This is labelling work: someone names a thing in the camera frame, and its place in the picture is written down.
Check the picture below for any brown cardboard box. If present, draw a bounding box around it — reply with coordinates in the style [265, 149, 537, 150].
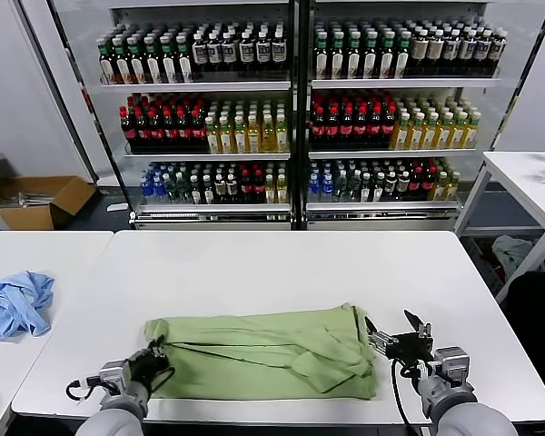
[0, 174, 97, 232]

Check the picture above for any glass cooler door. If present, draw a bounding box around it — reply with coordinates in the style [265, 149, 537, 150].
[16, 0, 100, 186]
[481, 0, 545, 154]

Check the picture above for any metal rods bundle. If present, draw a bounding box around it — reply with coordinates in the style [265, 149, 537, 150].
[15, 193, 58, 209]

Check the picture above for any large yellow tea bottle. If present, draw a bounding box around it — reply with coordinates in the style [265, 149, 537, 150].
[205, 118, 222, 154]
[423, 112, 440, 151]
[246, 115, 263, 154]
[438, 112, 454, 150]
[274, 114, 291, 154]
[391, 113, 411, 152]
[465, 112, 480, 149]
[452, 112, 467, 150]
[408, 112, 425, 151]
[233, 116, 249, 154]
[261, 114, 277, 154]
[219, 117, 235, 154]

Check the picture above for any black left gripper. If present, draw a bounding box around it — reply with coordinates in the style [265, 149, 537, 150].
[127, 334, 169, 387]

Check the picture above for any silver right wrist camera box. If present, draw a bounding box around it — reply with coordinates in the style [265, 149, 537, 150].
[433, 346, 472, 386]

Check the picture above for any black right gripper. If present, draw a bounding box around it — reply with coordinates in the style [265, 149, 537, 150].
[365, 309, 435, 364]

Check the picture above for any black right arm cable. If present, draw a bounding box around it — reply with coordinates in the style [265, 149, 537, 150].
[390, 358, 432, 432]

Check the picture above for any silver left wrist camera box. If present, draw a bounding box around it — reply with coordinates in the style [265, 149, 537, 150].
[98, 358, 132, 392]

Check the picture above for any green cap dark tea bottle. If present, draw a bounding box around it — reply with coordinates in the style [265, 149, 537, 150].
[312, 34, 330, 83]
[362, 32, 380, 82]
[160, 35, 177, 84]
[175, 35, 193, 84]
[329, 33, 346, 82]
[144, 35, 162, 85]
[98, 38, 114, 86]
[345, 32, 362, 82]
[379, 32, 396, 81]
[128, 36, 145, 85]
[394, 32, 411, 81]
[113, 36, 130, 85]

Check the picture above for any beverage cooler cabinet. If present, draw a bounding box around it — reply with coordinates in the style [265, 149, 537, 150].
[299, 0, 545, 233]
[49, 0, 303, 232]

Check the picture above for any white cap beige label bottle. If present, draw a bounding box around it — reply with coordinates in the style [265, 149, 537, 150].
[411, 27, 429, 76]
[426, 27, 444, 76]

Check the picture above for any black mesh basket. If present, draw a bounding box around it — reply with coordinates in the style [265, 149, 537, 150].
[461, 235, 505, 301]

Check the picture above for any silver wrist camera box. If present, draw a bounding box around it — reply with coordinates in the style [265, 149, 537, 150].
[98, 358, 132, 392]
[433, 346, 472, 386]

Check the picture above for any pale clothes pile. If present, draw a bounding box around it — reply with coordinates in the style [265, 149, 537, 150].
[490, 234, 545, 285]

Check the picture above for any white side table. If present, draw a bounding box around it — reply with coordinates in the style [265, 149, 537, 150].
[453, 151, 545, 304]

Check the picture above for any crumpled light blue shirt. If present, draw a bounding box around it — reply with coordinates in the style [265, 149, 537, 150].
[0, 270, 56, 342]

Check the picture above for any white cooler shelf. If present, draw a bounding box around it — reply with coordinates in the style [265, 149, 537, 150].
[135, 203, 292, 215]
[100, 80, 292, 94]
[309, 77, 502, 91]
[307, 148, 479, 161]
[123, 152, 292, 164]
[305, 200, 463, 213]

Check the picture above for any white cap blue label bottle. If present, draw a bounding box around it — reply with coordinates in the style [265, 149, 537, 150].
[255, 31, 273, 71]
[442, 29, 461, 74]
[192, 35, 209, 72]
[458, 29, 476, 74]
[222, 33, 239, 72]
[207, 34, 224, 72]
[474, 29, 492, 73]
[490, 29, 507, 72]
[238, 32, 256, 71]
[271, 30, 288, 70]

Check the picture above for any light green polo shirt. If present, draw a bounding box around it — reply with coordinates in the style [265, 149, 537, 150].
[144, 302, 377, 401]

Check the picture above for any large red cap cola bottle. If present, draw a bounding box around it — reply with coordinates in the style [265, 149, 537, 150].
[381, 106, 397, 147]
[190, 107, 206, 149]
[120, 106, 136, 149]
[324, 106, 341, 149]
[175, 107, 192, 149]
[367, 106, 383, 149]
[148, 107, 164, 149]
[352, 106, 369, 149]
[309, 106, 326, 149]
[162, 107, 178, 149]
[134, 107, 150, 149]
[338, 106, 354, 149]

